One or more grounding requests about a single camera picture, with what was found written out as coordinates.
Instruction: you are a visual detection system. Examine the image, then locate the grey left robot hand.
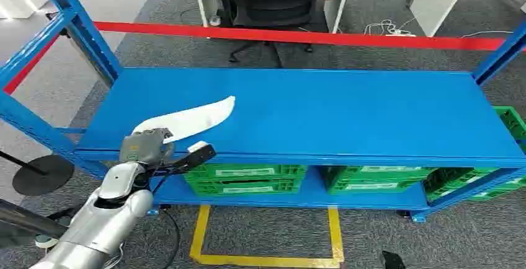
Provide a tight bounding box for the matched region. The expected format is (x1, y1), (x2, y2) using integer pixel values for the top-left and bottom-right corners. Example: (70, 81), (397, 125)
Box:
(118, 127), (176, 167)

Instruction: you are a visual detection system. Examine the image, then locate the white curved plastic part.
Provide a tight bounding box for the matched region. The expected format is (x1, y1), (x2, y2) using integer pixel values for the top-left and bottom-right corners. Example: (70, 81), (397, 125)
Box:
(132, 95), (236, 145)

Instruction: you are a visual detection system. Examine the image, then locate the black round stand base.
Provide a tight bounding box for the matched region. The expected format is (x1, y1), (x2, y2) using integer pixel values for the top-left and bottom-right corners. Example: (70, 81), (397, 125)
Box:
(0, 150), (76, 197)

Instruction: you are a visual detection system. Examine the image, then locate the green plastic crate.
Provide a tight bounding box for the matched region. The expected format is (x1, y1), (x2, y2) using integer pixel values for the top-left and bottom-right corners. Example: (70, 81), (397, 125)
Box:
(321, 165), (437, 183)
(493, 106), (526, 153)
(326, 179), (417, 196)
(183, 164), (308, 182)
(423, 167), (526, 202)
(187, 178), (303, 197)

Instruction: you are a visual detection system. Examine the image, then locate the black stand bar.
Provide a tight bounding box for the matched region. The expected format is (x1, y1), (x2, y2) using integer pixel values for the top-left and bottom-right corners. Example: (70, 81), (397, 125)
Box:
(0, 198), (69, 240)

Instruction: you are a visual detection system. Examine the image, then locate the red barrier tape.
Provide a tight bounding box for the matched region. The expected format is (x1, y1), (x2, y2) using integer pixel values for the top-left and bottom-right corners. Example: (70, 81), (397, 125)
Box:
(3, 21), (526, 95)

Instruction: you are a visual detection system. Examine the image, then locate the blue metal shelf rack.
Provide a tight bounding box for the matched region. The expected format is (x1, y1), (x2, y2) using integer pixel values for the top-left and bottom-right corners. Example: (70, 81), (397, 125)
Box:
(0, 0), (526, 224)

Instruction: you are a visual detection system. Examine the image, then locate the black office chair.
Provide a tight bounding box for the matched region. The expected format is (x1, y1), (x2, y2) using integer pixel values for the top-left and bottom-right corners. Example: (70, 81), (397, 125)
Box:
(218, 0), (331, 65)

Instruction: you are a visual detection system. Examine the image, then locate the black robot foot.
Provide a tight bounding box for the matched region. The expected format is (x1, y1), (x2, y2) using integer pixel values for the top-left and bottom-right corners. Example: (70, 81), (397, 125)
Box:
(380, 250), (408, 269)

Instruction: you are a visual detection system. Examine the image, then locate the large white desk panel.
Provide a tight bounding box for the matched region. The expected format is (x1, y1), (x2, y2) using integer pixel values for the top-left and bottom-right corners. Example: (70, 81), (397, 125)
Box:
(409, 0), (478, 38)

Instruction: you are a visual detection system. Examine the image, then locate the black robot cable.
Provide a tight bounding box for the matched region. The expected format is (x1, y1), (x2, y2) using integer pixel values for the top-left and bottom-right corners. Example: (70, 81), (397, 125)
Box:
(158, 207), (182, 269)

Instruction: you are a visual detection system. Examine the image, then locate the white power strip with cable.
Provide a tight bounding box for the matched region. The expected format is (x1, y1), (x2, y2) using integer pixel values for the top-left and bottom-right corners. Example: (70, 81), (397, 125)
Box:
(363, 19), (417, 38)

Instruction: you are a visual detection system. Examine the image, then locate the white floor cable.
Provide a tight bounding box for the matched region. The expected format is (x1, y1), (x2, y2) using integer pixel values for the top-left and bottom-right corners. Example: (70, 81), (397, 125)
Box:
(460, 30), (505, 39)

